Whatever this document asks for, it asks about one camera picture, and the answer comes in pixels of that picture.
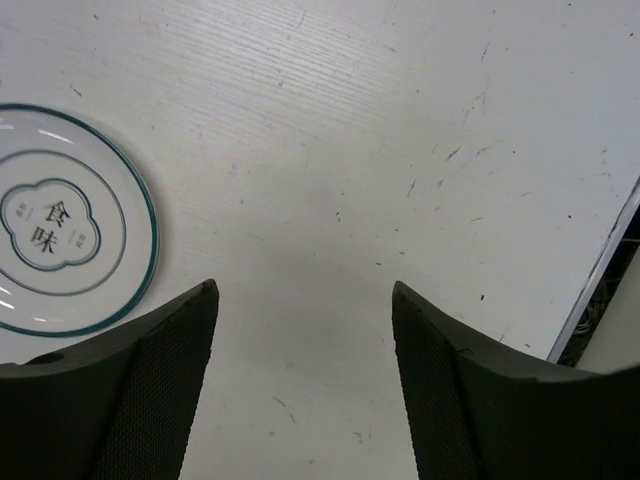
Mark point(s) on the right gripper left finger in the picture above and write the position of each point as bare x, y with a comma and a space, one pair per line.
119, 405

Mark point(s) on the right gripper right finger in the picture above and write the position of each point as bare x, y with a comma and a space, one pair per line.
478, 409

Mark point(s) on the white plate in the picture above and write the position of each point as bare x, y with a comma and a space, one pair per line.
80, 238

